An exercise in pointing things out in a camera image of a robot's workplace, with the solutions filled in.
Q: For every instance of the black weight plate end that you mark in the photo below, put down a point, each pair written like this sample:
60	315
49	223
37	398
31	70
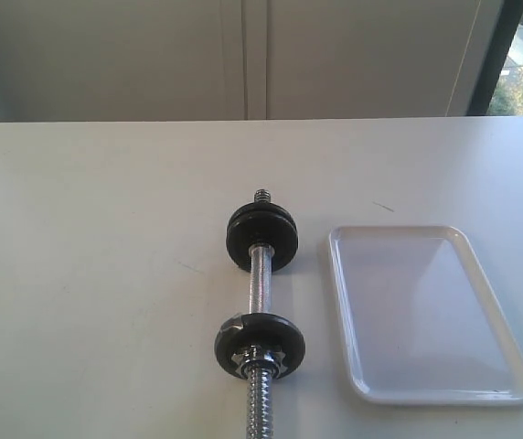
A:
262	228

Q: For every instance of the chrome threaded dumbbell bar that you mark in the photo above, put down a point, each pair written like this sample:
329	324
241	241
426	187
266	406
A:
259	418

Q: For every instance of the chrome spin-lock collar nut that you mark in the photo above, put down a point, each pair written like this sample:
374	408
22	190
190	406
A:
259	357

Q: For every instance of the white plastic tray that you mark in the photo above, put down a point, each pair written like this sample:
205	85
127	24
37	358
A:
420	324

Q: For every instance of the dark window frame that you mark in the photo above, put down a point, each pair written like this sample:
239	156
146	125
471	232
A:
510	13

